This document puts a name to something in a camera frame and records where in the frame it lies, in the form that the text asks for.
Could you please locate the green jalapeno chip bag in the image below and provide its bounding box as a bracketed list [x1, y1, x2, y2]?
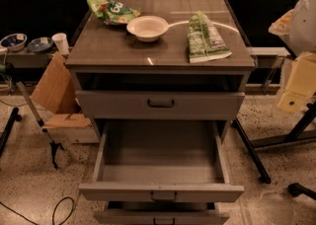
[187, 11, 232, 63]

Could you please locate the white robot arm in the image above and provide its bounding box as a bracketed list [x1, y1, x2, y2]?
[269, 0, 316, 113]

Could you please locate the grey drawer cabinet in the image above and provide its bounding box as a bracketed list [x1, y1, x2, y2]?
[64, 0, 257, 225]

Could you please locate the grey open middle drawer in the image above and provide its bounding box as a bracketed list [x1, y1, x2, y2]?
[79, 120, 244, 202]

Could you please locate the green snack bag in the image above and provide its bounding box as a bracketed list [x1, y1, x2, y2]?
[87, 0, 141, 25]

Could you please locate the grey top drawer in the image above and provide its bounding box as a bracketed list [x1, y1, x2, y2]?
[76, 90, 245, 120]

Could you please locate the grey bottom drawer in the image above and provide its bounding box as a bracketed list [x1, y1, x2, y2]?
[94, 201, 229, 225]

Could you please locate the black caster foot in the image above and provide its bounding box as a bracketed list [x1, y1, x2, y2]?
[287, 183, 316, 200]

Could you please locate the white bowl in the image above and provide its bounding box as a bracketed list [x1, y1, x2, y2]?
[126, 16, 169, 42]

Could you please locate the brown cardboard box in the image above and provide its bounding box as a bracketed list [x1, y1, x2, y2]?
[31, 52, 99, 143]

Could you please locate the white paper cup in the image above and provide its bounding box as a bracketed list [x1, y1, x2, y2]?
[52, 33, 69, 54]

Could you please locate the grabber stick tool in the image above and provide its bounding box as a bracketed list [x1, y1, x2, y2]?
[16, 81, 63, 170]

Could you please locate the blue bowl right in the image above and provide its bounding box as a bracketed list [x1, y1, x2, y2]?
[28, 37, 53, 54]

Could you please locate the black pole left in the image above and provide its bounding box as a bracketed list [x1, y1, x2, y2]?
[0, 108, 22, 156]

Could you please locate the black floor cable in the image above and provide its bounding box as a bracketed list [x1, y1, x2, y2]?
[0, 196, 76, 225]

